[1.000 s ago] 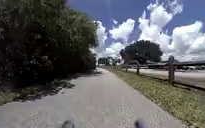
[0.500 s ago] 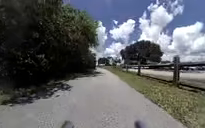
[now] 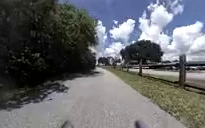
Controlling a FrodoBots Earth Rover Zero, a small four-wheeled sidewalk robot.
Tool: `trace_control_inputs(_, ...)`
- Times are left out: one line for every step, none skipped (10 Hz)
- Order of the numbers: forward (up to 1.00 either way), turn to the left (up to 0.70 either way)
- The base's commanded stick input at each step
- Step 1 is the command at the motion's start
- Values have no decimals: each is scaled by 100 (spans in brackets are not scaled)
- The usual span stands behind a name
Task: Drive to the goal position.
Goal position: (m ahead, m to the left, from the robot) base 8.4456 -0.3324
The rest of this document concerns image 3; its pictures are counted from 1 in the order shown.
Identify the distant group of trees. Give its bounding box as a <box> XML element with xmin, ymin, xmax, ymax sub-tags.
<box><xmin>97</xmin><ymin>55</ymin><xmax>122</xmax><ymax>66</ymax></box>

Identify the grey asphalt path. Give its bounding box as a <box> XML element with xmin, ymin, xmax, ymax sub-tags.
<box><xmin>0</xmin><ymin>67</ymin><xmax>188</xmax><ymax>128</ymax></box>

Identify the broad dark tree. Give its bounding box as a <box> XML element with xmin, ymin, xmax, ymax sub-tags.
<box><xmin>119</xmin><ymin>39</ymin><xmax>165</xmax><ymax>65</ymax></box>

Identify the row of trees and bushes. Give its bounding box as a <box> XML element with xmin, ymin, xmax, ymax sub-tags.
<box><xmin>0</xmin><ymin>0</ymin><xmax>100</xmax><ymax>91</ymax></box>

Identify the robot's own part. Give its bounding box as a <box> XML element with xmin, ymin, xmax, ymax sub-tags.
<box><xmin>60</xmin><ymin>120</ymin><xmax>75</xmax><ymax>128</ymax></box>
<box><xmin>134</xmin><ymin>119</ymin><xmax>151</xmax><ymax>128</ymax></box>

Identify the pale road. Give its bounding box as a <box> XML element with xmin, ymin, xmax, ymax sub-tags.
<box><xmin>128</xmin><ymin>68</ymin><xmax>205</xmax><ymax>92</ymax></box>

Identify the row of parked vehicles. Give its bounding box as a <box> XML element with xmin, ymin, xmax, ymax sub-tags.
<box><xmin>169</xmin><ymin>64</ymin><xmax>205</xmax><ymax>72</ymax></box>

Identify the wooden post fence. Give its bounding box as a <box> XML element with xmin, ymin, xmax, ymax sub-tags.
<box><xmin>118</xmin><ymin>54</ymin><xmax>205</xmax><ymax>95</ymax></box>

